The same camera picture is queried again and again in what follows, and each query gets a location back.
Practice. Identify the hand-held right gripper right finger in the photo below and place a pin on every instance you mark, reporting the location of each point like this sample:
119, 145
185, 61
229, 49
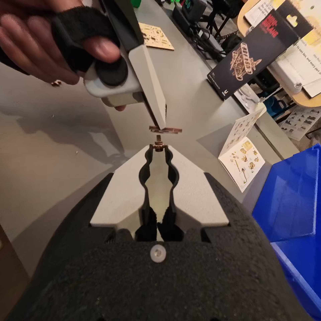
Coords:
198, 195

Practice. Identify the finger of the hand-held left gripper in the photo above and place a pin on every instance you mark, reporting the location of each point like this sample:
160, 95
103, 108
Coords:
148, 80

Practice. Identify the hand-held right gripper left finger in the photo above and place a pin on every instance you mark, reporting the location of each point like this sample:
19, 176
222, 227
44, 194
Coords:
120, 195

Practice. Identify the wooden plate with holes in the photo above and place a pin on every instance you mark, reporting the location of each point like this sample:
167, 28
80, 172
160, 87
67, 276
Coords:
173, 130

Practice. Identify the small wooden gear axle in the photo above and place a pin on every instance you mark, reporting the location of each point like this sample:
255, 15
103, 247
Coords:
158, 148

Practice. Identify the laser-cut wooden parts sheet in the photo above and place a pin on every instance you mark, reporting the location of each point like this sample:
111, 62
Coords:
156, 37

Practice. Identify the biplane model kit box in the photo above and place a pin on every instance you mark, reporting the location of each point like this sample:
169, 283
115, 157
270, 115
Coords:
250, 55

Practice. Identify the printed parts chart sheet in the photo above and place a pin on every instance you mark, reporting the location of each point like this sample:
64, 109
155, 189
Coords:
301, 120

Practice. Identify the person's left hand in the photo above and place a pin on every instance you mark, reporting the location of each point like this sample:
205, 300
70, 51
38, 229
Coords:
27, 37

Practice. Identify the green plastic object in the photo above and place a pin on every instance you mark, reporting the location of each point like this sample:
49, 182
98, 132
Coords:
136, 3

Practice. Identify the open instruction booklet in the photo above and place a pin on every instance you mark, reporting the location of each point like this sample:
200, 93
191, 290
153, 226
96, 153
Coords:
245, 160

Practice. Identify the black device with display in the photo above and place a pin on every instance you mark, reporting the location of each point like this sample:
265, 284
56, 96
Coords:
193, 10

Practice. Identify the blue plastic bin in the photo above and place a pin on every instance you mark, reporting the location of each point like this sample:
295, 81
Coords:
288, 195

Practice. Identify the clear plastic bag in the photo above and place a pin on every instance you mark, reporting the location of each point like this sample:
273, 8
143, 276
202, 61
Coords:
247, 97

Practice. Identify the teal mug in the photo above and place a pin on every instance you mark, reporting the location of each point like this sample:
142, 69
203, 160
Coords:
272, 106

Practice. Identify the white paper sheet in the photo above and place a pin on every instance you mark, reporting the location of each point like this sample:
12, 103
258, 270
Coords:
260, 12

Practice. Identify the round wooden table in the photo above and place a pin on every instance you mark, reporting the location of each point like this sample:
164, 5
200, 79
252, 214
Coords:
307, 101

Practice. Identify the white printed paper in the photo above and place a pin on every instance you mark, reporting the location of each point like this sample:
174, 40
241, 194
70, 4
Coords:
301, 65

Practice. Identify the yellow paper sheet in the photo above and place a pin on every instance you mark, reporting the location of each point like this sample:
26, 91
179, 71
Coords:
311, 25

